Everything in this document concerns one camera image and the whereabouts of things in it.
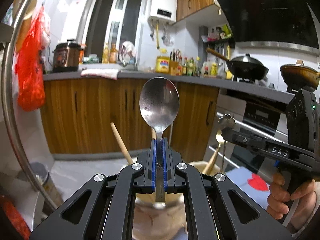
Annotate gold fork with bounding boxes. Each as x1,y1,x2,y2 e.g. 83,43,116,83
202,130,225,175

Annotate large steel spoon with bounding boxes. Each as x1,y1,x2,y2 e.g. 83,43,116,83
139,77,180,203

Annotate wooden kitchen cabinets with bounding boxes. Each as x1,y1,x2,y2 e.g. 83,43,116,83
41,78,219,162

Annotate person right hand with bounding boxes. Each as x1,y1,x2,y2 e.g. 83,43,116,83
266,173,319,232

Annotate built-in oven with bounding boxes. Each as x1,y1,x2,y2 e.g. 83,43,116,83
216,94,288,173

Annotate blue cartoon cloth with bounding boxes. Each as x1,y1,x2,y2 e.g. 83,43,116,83
226,166,275,210

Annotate cream ceramic utensil holder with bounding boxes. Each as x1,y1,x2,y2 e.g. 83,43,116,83
120,160,226,240

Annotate black wok with lid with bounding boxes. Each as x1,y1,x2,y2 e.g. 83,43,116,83
206,48,269,82

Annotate trash bin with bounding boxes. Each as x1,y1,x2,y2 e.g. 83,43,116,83
31,162,63,206

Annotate brown wok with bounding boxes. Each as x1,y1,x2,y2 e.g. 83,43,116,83
280,60,319,93

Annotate red plastic bag lower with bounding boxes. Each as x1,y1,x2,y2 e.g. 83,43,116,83
1,194,31,239

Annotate knife block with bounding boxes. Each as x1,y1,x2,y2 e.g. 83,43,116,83
169,49,182,76

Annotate yellow oil jug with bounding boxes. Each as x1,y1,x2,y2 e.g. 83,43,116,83
155,56,170,74

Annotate black range hood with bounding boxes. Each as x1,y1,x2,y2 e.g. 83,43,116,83
217,0,319,49

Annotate white towel on counter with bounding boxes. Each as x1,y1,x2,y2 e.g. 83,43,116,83
81,69,119,80

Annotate cooking oil bottle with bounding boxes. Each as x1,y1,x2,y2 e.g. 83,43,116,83
109,43,118,63
102,43,109,63

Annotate white water heater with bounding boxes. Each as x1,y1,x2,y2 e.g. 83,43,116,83
149,0,177,25

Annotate electric pressure cooker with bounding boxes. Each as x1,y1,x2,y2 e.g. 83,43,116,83
53,39,82,73

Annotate red plastic bag hanging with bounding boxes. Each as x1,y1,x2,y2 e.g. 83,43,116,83
15,6,50,112

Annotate steel rack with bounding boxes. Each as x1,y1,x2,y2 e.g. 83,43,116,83
0,0,60,213

